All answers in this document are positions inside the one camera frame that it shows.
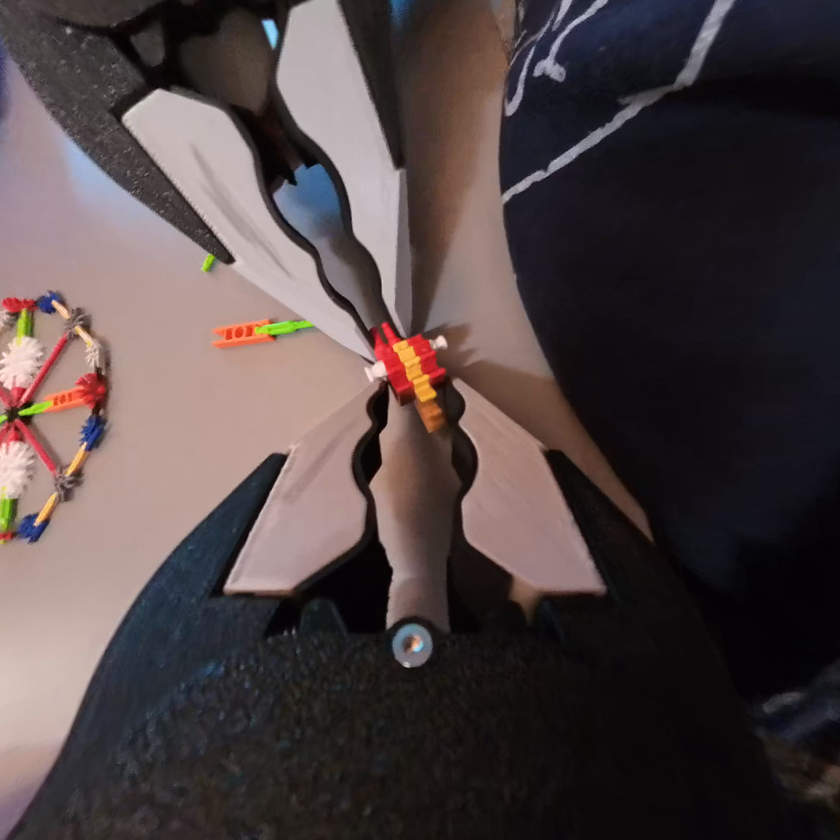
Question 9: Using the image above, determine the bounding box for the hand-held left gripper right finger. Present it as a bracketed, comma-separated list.
[443, 377, 608, 601]

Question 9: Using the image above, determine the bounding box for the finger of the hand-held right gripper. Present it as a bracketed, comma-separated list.
[121, 88, 378, 362]
[274, 0, 414, 336]

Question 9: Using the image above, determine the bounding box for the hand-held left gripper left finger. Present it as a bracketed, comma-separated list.
[223, 381, 391, 598]

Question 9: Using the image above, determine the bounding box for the red yellow toy block assembly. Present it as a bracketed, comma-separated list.
[364, 323, 450, 434]

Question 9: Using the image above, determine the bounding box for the orange connector with green rod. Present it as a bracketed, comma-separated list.
[211, 318, 316, 349]

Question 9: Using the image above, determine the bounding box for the colourful toy wheel construction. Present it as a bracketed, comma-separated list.
[0, 289, 112, 546]

